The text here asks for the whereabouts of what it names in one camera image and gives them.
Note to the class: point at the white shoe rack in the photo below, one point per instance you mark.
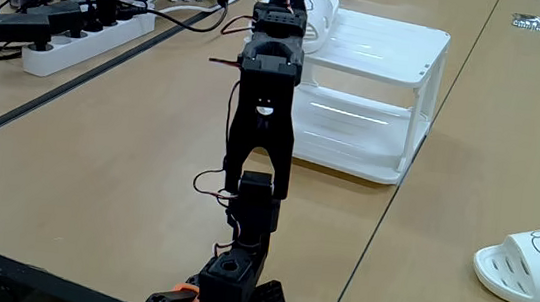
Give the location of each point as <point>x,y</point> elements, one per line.
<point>381,47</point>

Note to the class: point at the white dog print slipper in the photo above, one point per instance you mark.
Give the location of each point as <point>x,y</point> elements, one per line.
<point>321,20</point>
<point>529,269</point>

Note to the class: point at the black plug-in adapter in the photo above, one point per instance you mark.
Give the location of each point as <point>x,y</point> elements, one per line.
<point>21,27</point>
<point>58,13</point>

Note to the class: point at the black wall plug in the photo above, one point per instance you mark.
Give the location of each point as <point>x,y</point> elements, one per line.
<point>106,3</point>

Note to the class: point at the silver foil wrapper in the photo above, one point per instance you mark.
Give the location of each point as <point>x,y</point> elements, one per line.
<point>529,21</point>

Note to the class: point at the white power strip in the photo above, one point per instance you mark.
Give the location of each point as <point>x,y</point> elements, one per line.
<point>85,46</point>

